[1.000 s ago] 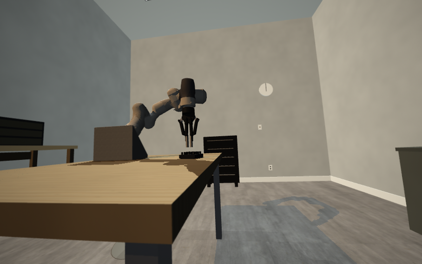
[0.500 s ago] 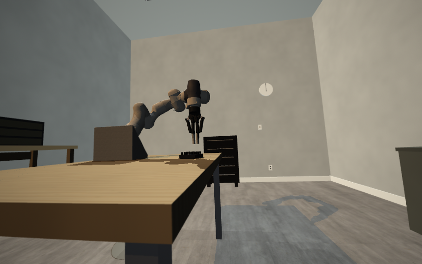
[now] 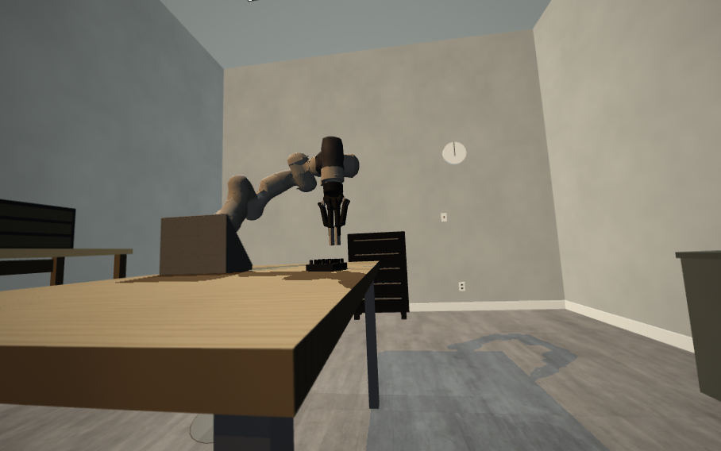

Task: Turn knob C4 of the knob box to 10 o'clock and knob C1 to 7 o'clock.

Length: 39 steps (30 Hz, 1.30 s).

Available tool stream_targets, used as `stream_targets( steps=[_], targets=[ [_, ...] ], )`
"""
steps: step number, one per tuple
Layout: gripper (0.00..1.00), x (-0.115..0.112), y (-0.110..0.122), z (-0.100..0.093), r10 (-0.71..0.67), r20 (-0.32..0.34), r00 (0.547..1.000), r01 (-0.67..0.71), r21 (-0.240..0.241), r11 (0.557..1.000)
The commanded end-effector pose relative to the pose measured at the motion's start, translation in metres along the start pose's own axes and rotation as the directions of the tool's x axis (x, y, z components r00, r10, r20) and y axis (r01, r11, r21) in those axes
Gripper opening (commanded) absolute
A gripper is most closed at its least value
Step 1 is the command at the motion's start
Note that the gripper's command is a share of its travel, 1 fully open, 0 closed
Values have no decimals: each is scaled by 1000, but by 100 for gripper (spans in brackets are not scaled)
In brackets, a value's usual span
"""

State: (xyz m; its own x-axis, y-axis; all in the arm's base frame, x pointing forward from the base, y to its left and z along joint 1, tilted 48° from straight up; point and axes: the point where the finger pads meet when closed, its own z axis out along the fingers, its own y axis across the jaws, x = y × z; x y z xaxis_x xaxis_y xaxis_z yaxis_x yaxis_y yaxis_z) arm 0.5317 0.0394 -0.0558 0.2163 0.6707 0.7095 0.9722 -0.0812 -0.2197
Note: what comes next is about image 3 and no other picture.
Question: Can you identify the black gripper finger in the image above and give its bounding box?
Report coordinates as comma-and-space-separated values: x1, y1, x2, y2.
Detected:
333, 197, 350, 245
318, 198, 335, 245

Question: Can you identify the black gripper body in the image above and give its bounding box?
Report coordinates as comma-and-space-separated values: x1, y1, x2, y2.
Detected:
323, 182, 344, 208

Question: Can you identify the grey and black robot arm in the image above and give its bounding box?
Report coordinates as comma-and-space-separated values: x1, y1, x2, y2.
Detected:
216, 137, 360, 232

